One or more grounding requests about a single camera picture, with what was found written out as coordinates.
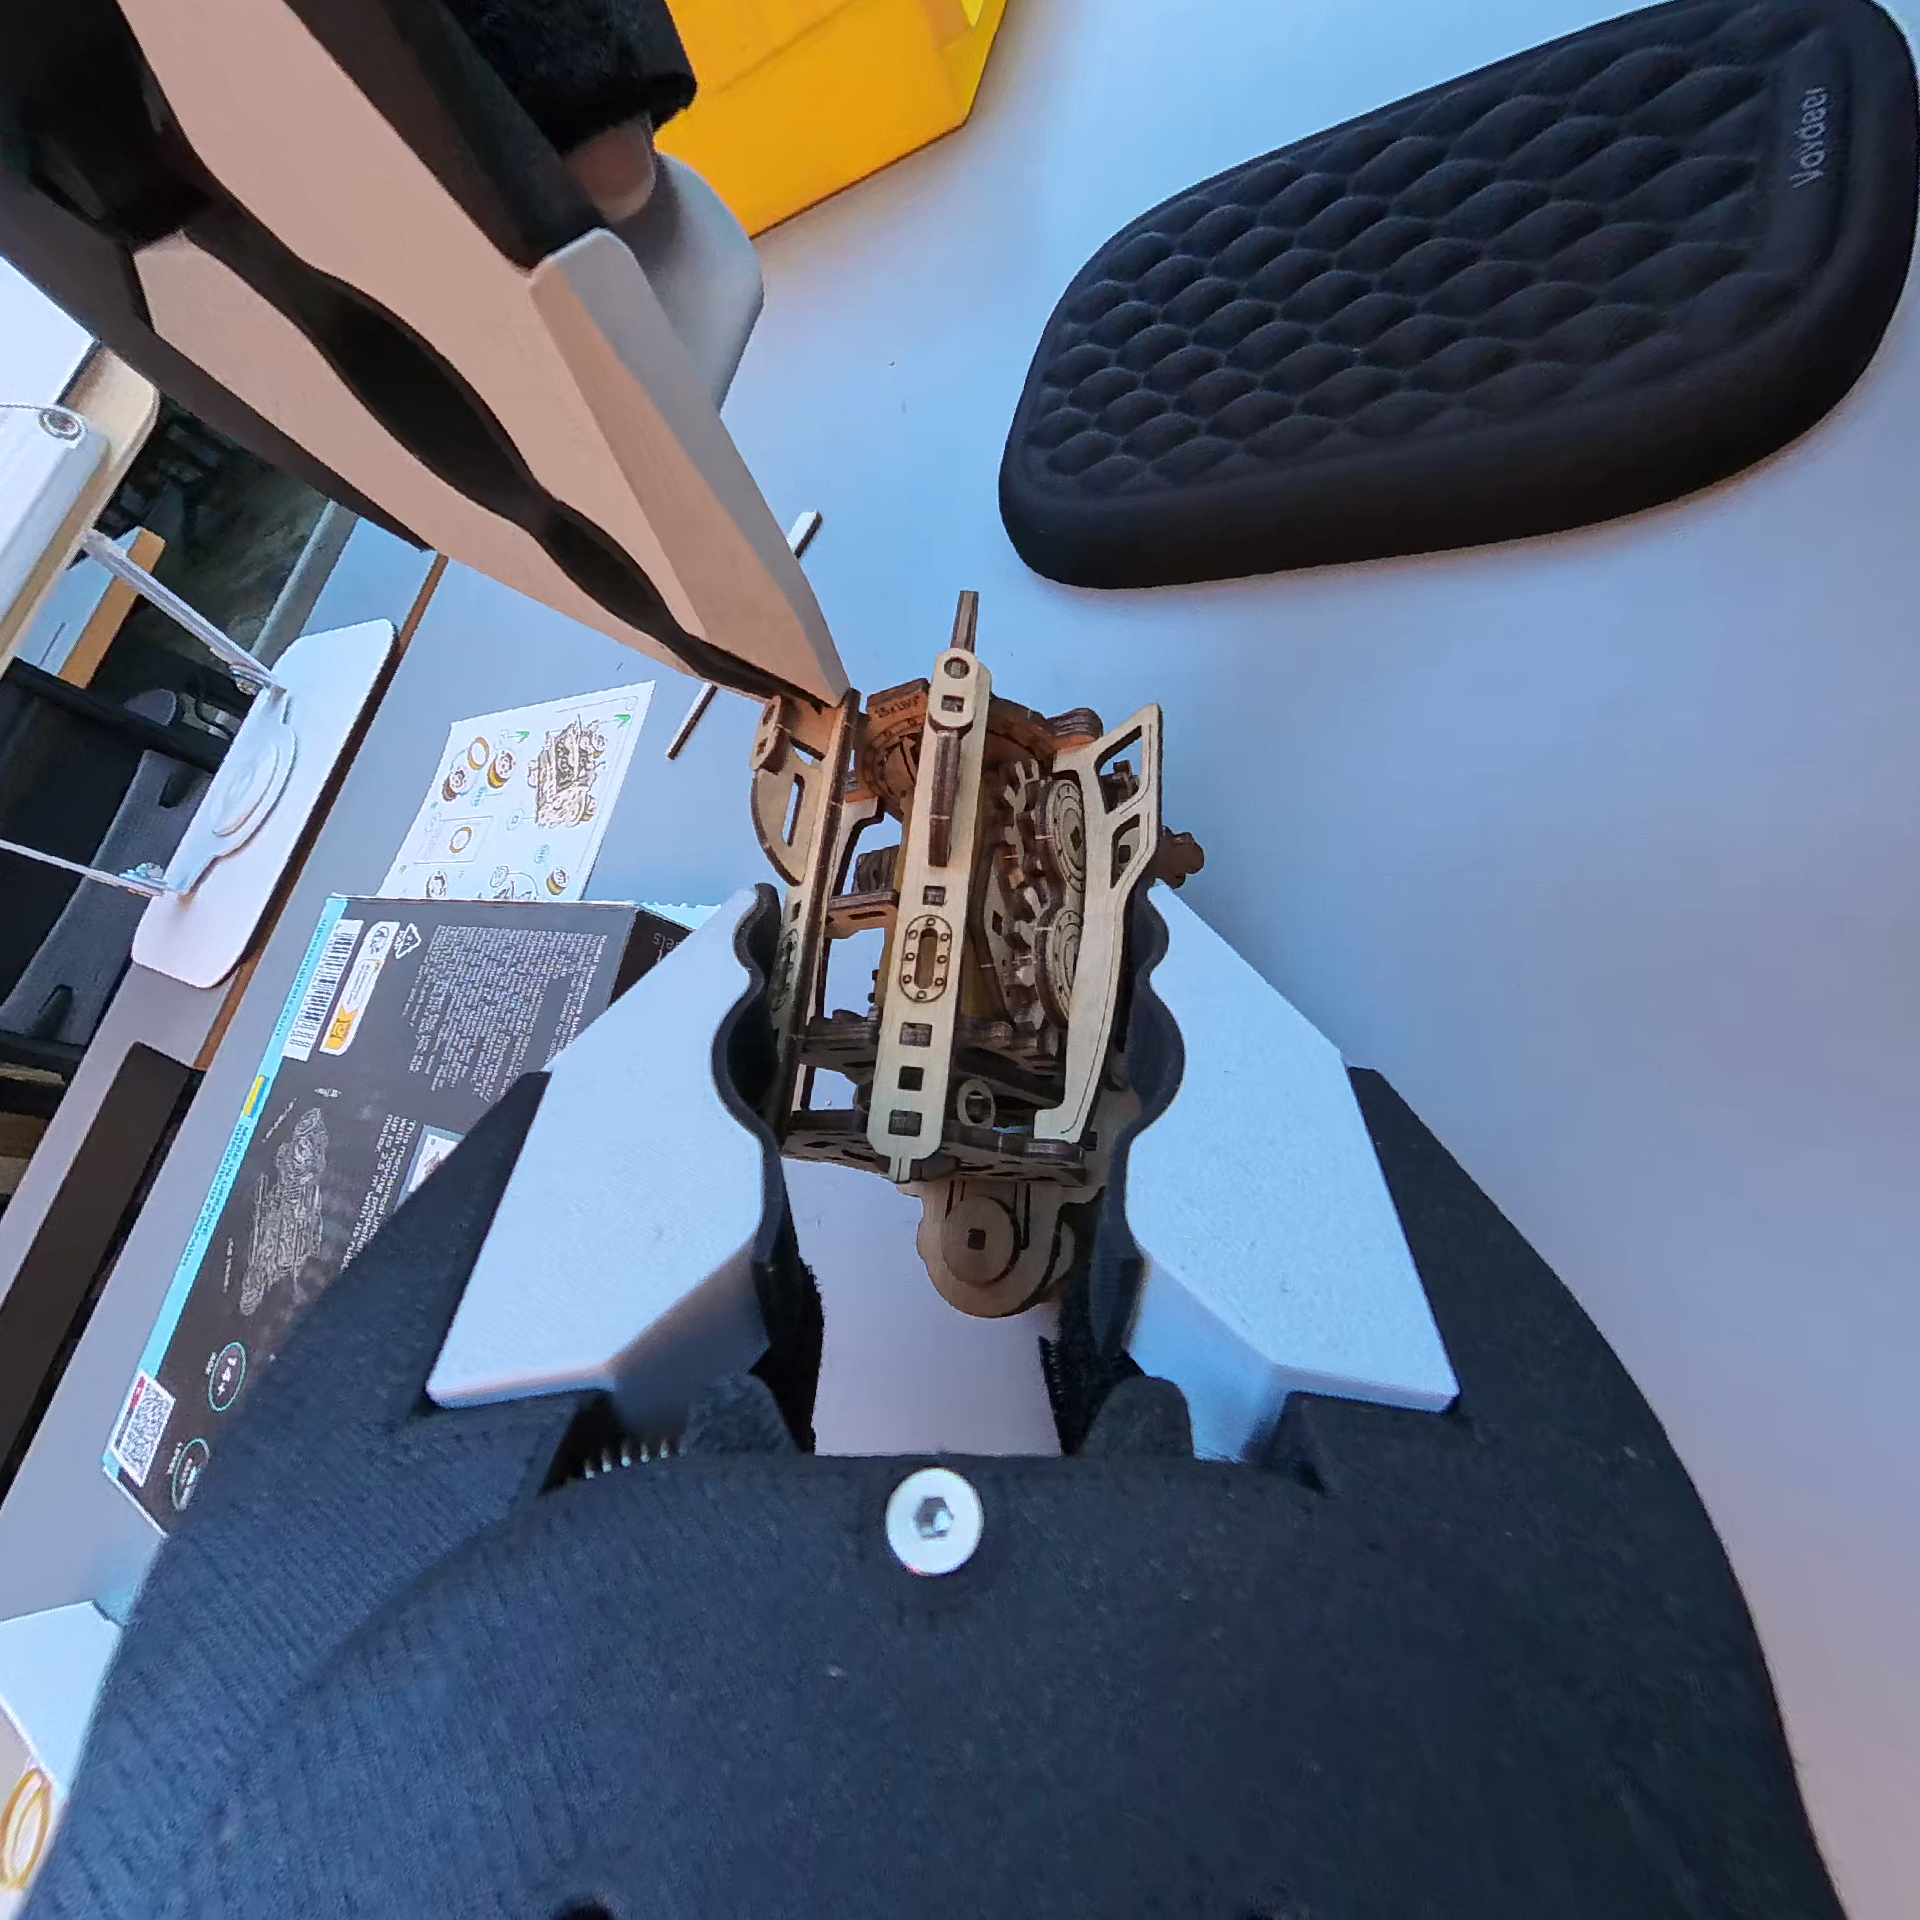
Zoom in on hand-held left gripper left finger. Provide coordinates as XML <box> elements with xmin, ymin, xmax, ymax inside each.
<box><xmin>428</xmin><ymin>885</ymin><xmax>825</xmax><ymax>1449</ymax></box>

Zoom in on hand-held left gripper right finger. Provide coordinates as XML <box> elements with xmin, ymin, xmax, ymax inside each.
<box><xmin>1049</xmin><ymin>885</ymin><xmax>1460</xmax><ymax>1464</ymax></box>

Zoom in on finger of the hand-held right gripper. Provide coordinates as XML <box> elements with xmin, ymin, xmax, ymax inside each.
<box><xmin>117</xmin><ymin>0</ymin><xmax>852</xmax><ymax>710</ymax></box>
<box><xmin>133</xmin><ymin>209</ymin><xmax>784</xmax><ymax>697</ymax></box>

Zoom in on wooden mechanical model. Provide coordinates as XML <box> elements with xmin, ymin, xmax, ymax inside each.
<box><xmin>745</xmin><ymin>586</ymin><xmax>1208</xmax><ymax>1320</ymax></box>

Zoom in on dark model kit box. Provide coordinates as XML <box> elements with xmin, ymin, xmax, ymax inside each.
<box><xmin>103</xmin><ymin>895</ymin><xmax>722</xmax><ymax>1537</ymax></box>

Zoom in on person's right hand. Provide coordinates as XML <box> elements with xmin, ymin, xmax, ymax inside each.
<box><xmin>440</xmin><ymin>0</ymin><xmax>702</xmax><ymax>231</ymax></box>

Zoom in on illustrated instruction sheet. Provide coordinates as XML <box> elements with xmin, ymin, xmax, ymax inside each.
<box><xmin>374</xmin><ymin>678</ymin><xmax>657</xmax><ymax>905</ymax></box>

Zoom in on yellow plastic bin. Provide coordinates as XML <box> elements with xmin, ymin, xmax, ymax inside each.
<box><xmin>661</xmin><ymin>0</ymin><xmax>1010</xmax><ymax>239</ymax></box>

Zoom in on document holder stand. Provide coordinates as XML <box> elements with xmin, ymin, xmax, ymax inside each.
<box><xmin>0</xmin><ymin>398</ymin><xmax>399</xmax><ymax>989</ymax></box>

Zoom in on black quilted wrist rest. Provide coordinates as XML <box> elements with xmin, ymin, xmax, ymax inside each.
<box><xmin>996</xmin><ymin>0</ymin><xmax>1920</xmax><ymax>589</ymax></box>

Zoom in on white box gold rings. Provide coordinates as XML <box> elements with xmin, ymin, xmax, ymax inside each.
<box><xmin>0</xmin><ymin>1602</ymin><xmax>110</xmax><ymax>1920</ymax></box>

